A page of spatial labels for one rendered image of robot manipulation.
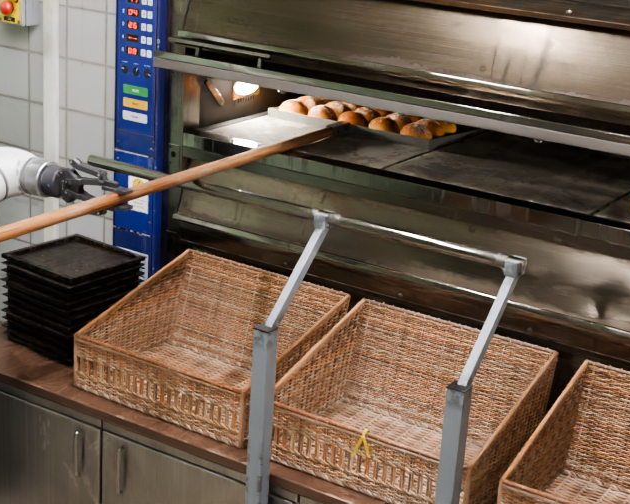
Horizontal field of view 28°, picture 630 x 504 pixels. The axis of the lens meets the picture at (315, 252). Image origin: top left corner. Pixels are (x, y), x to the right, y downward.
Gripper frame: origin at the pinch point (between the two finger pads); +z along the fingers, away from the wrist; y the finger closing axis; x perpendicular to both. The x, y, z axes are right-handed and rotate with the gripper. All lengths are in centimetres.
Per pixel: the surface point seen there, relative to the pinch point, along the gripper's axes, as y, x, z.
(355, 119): -3, -102, 2
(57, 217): -0.3, 21.3, 1.7
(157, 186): -0.5, -12.1, 1.7
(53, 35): -20, -63, -80
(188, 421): 59, -15, 11
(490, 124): -21, -50, 67
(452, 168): 1, -86, 42
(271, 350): 28.6, -6.5, 39.7
